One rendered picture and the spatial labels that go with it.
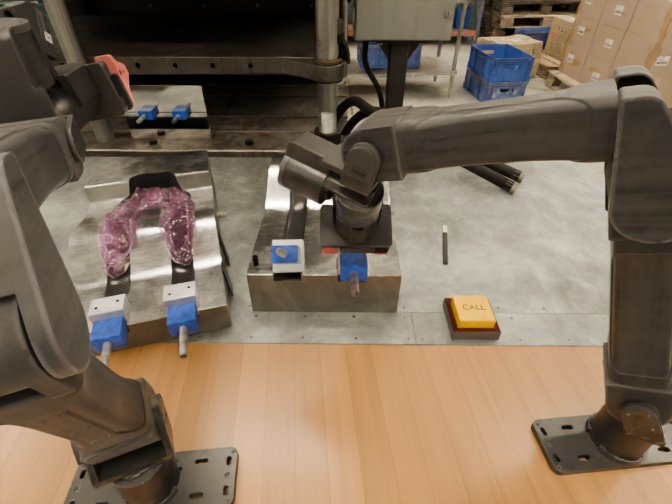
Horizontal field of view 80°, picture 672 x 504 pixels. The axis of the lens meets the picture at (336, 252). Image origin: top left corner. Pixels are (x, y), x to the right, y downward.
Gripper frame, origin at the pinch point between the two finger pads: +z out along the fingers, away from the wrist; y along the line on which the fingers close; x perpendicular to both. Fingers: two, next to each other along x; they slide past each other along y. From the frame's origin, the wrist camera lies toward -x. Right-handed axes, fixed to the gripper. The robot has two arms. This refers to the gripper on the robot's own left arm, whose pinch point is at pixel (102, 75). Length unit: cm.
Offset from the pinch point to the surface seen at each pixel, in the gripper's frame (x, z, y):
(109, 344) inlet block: 30.3, -24.1, 6.7
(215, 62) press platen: 17, 69, 1
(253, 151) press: 42, 58, -4
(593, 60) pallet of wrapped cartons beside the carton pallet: 138, 327, -280
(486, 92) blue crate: 145, 318, -176
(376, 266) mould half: 35, -13, -34
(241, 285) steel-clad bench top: 39.3, -6.5, -8.4
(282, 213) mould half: 32.8, 5.9, -17.8
